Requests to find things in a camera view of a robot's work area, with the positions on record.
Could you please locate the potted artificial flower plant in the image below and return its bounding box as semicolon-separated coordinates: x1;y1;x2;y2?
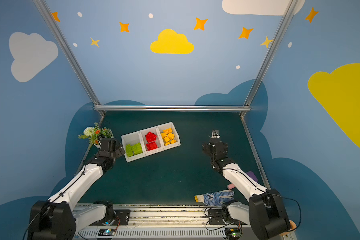
78;123;114;149

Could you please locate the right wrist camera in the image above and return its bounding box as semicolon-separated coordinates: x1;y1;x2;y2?
211;130;220;139

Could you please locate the right controller board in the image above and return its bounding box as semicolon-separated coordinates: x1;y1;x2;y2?
224;228;242;240

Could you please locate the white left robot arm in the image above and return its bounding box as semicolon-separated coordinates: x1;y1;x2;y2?
23;139;125;240

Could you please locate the controller board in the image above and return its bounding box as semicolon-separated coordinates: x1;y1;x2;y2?
98;229;117;238
224;228;242;240

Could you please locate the terracotta clay pot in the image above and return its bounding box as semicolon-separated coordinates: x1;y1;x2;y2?
281;220;297;236

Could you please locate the green lego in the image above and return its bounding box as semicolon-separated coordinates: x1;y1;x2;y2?
125;143;143;158

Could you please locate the front aluminium rail bed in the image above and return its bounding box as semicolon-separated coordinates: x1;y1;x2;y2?
74;204;257;240

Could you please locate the aluminium right frame post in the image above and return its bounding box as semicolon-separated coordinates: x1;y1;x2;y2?
240;0;299;120

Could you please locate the purple pink toy shovel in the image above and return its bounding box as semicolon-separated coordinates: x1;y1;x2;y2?
226;170;259;190

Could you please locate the aluminium frame post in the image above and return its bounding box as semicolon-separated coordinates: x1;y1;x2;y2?
33;0;101;107
240;0;299;120

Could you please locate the aluminium left frame post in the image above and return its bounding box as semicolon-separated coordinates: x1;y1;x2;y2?
33;0;101;107

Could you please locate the left controller board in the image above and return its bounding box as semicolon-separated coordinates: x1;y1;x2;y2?
98;229;117;238

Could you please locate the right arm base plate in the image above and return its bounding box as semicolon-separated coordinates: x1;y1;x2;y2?
204;208;239;226

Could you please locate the red lego brick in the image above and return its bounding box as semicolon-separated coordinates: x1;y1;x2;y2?
145;132;157;143
146;142;158;151

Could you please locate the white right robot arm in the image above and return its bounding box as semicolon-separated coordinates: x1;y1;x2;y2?
203;138;293;240

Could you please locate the white three-compartment bin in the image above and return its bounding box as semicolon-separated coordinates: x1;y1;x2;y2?
122;122;181;163

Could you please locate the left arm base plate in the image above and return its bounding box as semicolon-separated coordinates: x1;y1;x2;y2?
91;209;131;227

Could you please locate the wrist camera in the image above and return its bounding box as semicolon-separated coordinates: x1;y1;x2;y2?
100;138;116;153
211;130;220;139

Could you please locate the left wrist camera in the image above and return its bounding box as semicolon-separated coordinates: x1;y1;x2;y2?
100;138;116;153

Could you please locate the aluminium back frame rail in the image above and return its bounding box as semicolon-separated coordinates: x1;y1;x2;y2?
94;105;251;112

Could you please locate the orange lego brick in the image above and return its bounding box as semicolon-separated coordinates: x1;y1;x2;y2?
163;128;173;134

